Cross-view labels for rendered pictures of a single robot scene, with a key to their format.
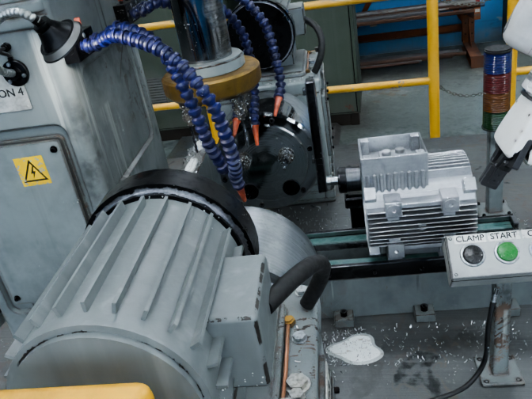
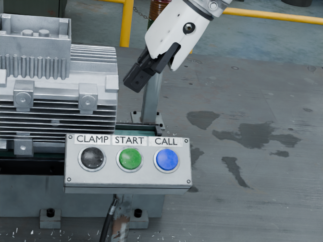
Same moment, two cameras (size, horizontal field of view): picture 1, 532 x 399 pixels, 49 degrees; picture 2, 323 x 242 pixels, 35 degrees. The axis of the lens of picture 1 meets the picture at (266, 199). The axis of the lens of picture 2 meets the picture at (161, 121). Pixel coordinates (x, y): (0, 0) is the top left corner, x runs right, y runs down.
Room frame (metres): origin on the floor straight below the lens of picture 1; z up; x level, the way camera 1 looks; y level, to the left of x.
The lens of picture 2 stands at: (0.17, -0.16, 1.45)
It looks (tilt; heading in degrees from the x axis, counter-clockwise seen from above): 29 degrees down; 338
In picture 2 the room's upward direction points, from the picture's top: 9 degrees clockwise
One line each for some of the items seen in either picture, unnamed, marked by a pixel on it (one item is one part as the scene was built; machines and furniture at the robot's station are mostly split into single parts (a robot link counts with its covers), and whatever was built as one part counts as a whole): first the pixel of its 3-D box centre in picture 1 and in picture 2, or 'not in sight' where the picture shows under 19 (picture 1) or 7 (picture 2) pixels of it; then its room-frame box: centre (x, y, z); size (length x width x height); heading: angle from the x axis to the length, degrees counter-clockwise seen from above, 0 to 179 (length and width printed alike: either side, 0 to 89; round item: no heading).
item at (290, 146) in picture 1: (270, 143); not in sight; (1.37, -0.04, 1.04); 0.41 x 0.25 x 0.25; 170
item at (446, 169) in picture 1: (415, 203); (56, 97); (0.99, -0.29, 1.01); 0.20 x 0.19 x 0.19; 81
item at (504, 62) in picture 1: (497, 61); not in sight; (1.25, -0.56, 1.19); 0.06 x 0.06 x 0.04
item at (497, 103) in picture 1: (496, 99); (162, 9); (1.25, -0.56, 1.10); 0.06 x 0.06 x 0.04
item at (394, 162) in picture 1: (392, 162); (33, 46); (1.00, -0.25, 1.11); 0.12 x 0.11 x 0.07; 81
